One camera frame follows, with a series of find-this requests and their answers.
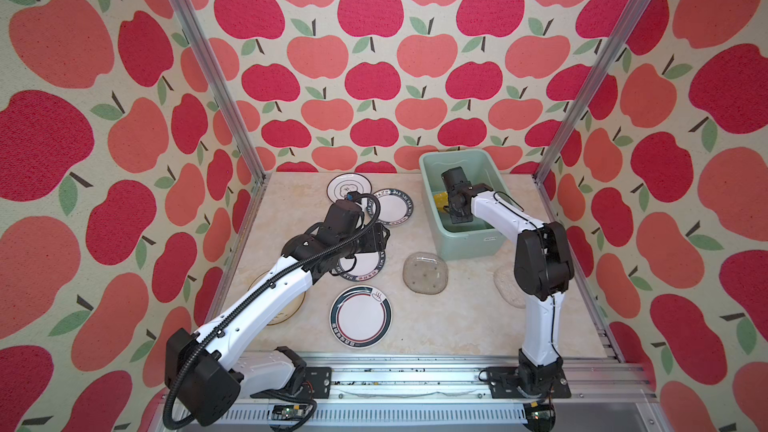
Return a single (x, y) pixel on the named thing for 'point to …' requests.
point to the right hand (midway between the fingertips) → (457, 201)
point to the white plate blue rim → (339, 186)
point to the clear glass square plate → (425, 273)
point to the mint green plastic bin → (476, 239)
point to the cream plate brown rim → (291, 312)
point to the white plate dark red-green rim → (360, 316)
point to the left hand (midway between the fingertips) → (386, 235)
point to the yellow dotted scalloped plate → (441, 200)
